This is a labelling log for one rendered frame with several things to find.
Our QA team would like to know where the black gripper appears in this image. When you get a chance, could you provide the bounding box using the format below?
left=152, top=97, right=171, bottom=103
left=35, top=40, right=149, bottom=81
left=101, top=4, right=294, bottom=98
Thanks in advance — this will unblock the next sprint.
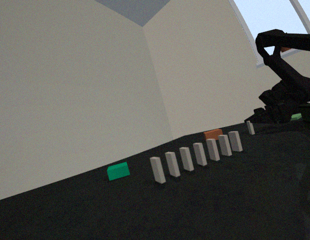
left=244, top=100, right=294, bottom=124

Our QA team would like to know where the orange-brown block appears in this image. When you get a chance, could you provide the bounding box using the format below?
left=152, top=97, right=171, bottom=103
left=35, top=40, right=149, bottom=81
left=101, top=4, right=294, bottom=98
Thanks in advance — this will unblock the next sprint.
left=204, top=129, right=223, bottom=140

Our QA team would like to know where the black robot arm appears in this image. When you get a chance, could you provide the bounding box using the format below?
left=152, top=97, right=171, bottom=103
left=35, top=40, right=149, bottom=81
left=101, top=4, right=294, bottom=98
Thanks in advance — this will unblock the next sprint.
left=255, top=29, right=310, bottom=114

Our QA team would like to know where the grey domino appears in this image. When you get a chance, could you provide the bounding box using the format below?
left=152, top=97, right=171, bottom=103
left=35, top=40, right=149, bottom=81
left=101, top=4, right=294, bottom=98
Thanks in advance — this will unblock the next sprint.
left=228, top=131, right=242, bottom=152
left=165, top=152, right=180, bottom=177
left=206, top=138, right=220, bottom=161
left=218, top=135, right=232, bottom=156
left=150, top=157, right=166, bottom=184
left=179, top=147, right=194, bottom=171
left=193, top=143, right=207, bottom=166
left=247, top=121, right=255, bottom=135

